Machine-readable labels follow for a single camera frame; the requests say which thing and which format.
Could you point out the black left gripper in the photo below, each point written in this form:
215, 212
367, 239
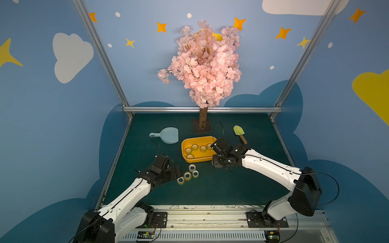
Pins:
171, 169

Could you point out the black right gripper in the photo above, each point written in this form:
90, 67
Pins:
223, 152

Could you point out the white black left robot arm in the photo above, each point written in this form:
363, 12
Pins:
110, 223

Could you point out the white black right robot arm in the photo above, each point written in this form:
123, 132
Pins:
303, 184

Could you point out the yellow plastic storage box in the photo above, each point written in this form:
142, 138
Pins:
198, 156

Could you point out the light blue plastic dustpan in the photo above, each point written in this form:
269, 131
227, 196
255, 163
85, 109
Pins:
169, 135

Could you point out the left green circuit board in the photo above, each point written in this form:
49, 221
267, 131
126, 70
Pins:
145, 235

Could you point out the green circuit board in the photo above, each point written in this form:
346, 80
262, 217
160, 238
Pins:
272, 237
145, 235

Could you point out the right green circuit board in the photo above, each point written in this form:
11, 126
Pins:
272, 237

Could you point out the pink blossom artificial tree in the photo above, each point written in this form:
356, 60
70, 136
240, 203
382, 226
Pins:
207, 64

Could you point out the green trowel wooden handle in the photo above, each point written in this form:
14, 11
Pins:
240, 132

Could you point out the dark metal tree base plate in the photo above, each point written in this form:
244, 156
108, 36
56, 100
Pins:
204, 129

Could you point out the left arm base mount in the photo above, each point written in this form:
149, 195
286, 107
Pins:
153, 217

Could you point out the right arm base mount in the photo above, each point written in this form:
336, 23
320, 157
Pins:
256, 219

